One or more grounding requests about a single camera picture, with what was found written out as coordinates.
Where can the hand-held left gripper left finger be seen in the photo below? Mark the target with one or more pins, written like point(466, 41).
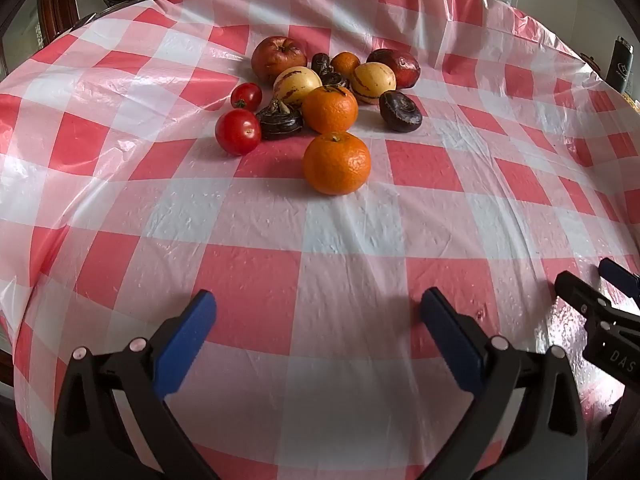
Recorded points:
point(187, 340)

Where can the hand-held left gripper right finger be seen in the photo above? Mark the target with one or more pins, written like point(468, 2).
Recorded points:
point(450, 340)

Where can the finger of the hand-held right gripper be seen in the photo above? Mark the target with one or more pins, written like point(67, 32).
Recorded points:
point(622, 277)
point(580, 292)

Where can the large orange mandarin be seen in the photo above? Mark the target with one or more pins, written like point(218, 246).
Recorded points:
point(337, 164)
point(330, 110)

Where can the large red tomato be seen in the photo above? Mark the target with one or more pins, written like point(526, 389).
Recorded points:
point(238, 132)

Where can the large dark water chestnut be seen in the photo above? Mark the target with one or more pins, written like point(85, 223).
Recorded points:
point(400, 111)

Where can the dark water chestnut with sprout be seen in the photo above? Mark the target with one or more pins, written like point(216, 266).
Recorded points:
point(280, 122)

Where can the small red tomato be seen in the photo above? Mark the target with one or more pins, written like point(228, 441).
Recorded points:
point(246, 96)

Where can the striped yellow pepino melon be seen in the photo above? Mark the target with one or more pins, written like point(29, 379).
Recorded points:
point(372, 82)
point(295, 85)

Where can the dark red round fruit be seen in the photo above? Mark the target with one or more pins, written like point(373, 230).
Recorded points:
point(400, 67)

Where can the wrinkled red apple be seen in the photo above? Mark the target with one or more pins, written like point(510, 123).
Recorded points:
point(275, 60)

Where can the small orange mandarin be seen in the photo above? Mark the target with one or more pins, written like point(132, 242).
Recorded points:
point(345, 64)

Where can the red white checked tablecloth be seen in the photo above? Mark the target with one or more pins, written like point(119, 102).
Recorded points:
point(320, 270)

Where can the yellow packet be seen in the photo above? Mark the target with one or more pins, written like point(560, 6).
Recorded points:
point(631, 101)

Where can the black bottle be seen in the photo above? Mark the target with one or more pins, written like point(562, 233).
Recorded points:
point(620, 65)

